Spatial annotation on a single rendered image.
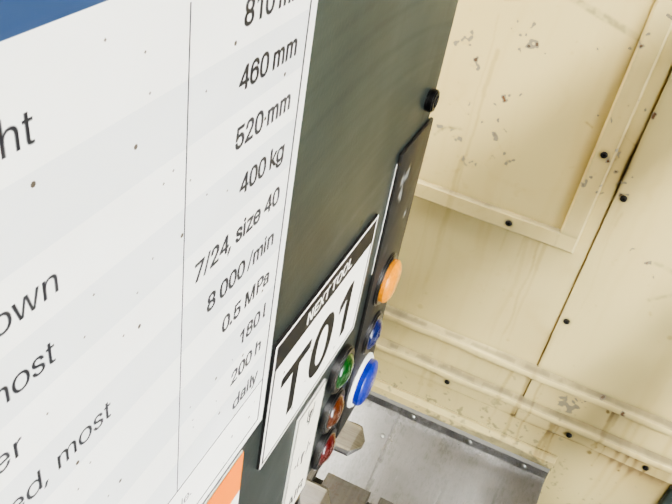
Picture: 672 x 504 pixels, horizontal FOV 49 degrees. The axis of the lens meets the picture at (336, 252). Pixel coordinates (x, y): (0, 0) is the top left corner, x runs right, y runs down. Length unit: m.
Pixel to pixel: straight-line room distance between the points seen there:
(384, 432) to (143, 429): 1.33
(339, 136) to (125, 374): 0.11
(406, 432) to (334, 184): 1.27
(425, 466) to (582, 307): 0.46
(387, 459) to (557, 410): 0.34
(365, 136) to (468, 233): 0.96
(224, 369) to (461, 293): 1.09
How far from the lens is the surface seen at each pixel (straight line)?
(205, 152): 0.16
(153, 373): 0.18
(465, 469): 1.50
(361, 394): 0.44
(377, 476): 1.48
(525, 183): 1.15
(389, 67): 0.27
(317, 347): 0.31
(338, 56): 0.21
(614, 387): 1.34
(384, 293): 0.39
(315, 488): 0.93
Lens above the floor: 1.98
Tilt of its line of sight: 37 degrees down
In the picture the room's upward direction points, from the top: 11 degrees clockwise
